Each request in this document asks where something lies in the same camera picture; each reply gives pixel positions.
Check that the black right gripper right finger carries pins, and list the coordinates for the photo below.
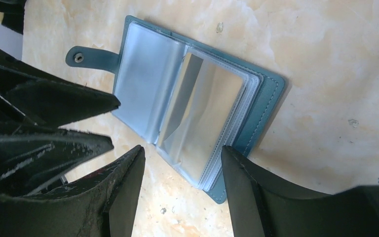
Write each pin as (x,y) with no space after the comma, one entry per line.
(262,204)

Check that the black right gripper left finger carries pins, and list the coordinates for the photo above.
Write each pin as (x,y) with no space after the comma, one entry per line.
(100,204)

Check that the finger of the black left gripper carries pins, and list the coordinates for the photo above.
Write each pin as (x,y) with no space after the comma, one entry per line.
(33,157)
(48,100)

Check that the blue leather card holder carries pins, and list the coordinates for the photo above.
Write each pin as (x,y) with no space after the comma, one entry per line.
(186,98)

